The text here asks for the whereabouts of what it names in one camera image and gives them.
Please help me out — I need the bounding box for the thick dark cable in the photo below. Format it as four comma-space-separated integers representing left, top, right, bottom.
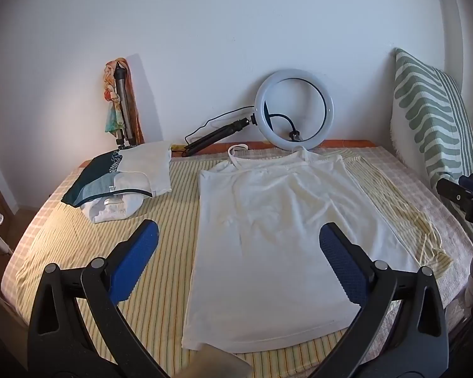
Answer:
265, 101, 301, 141

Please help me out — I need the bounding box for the white ring light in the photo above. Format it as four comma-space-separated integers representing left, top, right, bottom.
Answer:
254, 69, 335, 152

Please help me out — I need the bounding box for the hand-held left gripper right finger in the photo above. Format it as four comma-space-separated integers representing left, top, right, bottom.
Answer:
319, 222, 450, 378

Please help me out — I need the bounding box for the thin black cable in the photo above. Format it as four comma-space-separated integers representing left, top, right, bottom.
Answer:
184, 104, 257, 146

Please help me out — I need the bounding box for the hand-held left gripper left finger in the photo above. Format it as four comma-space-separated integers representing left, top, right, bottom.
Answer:
27, 219, 170, 378

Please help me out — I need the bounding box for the striped bed sheet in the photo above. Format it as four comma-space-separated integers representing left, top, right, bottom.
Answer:
0, 140, 473, 378

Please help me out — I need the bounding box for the colourful scarf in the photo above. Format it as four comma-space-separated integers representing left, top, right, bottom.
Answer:
102, 57, 144, 144

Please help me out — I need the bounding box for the green striped pillow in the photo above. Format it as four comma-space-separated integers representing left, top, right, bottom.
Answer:
389, 47, 473, 201

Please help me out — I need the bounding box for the white tank top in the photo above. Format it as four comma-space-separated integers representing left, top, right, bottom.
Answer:
181, 144, 420, 353

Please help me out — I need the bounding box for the yellow striped sheet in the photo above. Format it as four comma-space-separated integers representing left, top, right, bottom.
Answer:
2, 147, 454, 378

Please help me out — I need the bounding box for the grey and black tripod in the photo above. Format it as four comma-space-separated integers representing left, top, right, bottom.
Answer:
114, 62, 137, 150

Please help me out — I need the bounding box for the folded white shirt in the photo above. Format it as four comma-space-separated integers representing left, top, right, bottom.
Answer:
81, 193, 144, 224

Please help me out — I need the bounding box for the folded teal patterned garment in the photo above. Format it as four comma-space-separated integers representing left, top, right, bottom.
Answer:
61, 150, 150, 207

